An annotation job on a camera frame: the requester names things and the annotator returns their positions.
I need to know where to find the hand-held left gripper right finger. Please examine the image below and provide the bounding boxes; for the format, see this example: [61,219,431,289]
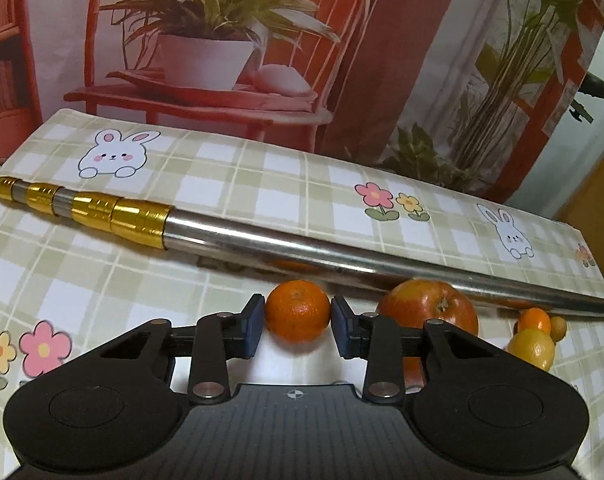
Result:
[331,295,502,405]

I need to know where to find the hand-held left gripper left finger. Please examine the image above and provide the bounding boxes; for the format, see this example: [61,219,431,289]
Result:
[99,294,266,405]

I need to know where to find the orange-red apple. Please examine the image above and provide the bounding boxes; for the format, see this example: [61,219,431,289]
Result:
[375,280,480,387]

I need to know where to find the yellow lemon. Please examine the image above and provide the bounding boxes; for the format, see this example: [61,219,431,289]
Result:
[506,328,555,372]

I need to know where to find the telescopic metal rake pole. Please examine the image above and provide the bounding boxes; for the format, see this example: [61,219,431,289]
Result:
[0,172,604,318]

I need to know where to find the checked bunny tablecloth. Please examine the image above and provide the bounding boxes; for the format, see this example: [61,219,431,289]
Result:
[0,108,604,480]

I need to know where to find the small tangerine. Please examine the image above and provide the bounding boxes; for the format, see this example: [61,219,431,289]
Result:
[518,307,552,335]

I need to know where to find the printed room backdrop cloth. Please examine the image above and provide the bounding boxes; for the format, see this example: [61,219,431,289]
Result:
[0,0,604,206]

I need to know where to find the wooden board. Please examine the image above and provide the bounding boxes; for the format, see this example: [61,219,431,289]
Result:
[552,125,604,281]

